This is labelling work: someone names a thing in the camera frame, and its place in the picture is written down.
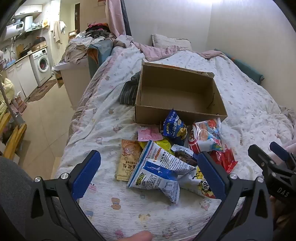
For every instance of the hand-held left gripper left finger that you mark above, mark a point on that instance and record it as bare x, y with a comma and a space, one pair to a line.
85, 176

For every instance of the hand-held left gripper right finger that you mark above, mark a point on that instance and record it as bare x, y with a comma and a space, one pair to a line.
211, 176

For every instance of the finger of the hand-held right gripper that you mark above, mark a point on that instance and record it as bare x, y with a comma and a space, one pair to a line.
281, 151
259, 155

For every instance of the glossy red snack packet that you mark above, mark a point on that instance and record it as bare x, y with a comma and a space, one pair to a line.
225, 161

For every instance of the brown cookie packet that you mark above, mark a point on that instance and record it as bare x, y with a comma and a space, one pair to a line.
185, 156

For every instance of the clear packet of white snacks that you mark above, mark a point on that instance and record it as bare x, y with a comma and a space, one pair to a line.
203, 136

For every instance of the tan biscuit packet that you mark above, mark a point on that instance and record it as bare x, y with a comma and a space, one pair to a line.
127, 162

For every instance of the blue yellow snack packet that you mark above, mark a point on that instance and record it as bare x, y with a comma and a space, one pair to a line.
173, 127

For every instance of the cardboard box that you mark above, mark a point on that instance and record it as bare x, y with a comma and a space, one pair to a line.
175, 92

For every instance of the person's left hand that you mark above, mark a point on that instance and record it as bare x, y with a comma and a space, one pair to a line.
138, 236

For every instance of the white yellow chip bag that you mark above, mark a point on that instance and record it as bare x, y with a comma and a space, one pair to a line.
196, 185

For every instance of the pink packet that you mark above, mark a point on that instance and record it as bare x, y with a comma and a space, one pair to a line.
149, 134

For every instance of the yellow wooden rack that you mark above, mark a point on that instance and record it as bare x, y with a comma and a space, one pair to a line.
16, 139

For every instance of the teal bolster cushion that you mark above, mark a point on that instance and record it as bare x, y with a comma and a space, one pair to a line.
249, 71

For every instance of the white side table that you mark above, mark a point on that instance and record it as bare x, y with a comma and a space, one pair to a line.
76, 83

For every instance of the dark striped cloth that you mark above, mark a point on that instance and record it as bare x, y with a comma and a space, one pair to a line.
129, 92

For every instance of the patterned floor rug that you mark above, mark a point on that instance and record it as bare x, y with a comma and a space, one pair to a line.
41, 91

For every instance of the pale yellow padded jacket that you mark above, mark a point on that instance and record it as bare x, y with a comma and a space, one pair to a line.
7, 92

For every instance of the white washing machine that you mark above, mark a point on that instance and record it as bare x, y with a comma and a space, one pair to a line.
40, 67

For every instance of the white floor cabinet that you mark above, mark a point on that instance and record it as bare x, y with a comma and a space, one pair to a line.
20, 76

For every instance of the teal orange padded cover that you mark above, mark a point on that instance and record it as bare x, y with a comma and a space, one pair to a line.
99, 55

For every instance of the pink blanket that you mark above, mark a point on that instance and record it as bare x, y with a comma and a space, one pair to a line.
157, 52

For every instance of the pale pillow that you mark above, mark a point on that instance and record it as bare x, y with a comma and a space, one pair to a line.
171, 40

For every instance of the pile of clothes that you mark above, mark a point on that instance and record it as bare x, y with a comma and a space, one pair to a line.
97, 32

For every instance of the hanging white towel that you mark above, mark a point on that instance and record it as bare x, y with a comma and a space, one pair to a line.
57, 30

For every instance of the dark wooden door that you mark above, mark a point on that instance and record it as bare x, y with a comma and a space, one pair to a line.
77, 16

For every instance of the pink curtain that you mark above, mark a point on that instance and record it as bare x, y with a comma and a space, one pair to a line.
113, 16

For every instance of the white water heater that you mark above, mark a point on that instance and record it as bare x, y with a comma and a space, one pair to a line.
20, 25

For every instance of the white wall cabinet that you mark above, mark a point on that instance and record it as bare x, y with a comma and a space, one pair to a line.
29, 10

